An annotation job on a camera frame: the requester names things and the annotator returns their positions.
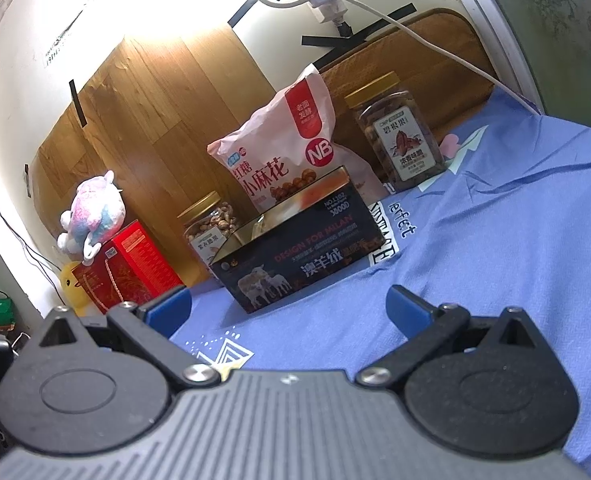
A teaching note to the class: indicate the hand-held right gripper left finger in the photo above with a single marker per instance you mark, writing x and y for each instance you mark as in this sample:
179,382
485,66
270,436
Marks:
168,308

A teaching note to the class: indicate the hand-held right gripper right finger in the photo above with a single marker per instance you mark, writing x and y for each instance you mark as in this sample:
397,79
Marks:
408,305

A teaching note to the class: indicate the black printed box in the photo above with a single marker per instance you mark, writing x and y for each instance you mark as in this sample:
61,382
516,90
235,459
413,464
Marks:
305,255

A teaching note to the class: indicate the red gift box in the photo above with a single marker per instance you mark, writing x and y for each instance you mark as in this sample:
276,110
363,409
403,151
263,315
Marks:
125,270

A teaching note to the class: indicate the nut jar white label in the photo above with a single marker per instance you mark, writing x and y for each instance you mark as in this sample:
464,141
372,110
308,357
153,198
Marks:
210,232

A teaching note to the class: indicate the yellow duck toy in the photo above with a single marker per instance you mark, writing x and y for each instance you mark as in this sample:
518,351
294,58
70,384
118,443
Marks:
72,287

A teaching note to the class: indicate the pink white plush toy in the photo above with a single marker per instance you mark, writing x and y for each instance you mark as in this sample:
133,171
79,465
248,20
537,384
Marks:
95,212

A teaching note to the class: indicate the blue printed bedsheet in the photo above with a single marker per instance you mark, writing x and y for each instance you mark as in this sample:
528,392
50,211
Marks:
500,210

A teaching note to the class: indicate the pecan jar dark label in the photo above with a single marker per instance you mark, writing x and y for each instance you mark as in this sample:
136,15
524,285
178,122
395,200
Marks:
400,135

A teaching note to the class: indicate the large pink snack bag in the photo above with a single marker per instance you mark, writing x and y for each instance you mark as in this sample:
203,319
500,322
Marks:
280,145

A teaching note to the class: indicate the black tape strip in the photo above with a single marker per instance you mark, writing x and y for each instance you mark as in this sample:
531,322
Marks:
400,10
78,105
250,5
333,42

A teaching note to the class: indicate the frosted glass door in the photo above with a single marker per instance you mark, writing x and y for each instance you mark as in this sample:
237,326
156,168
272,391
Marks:
565,25

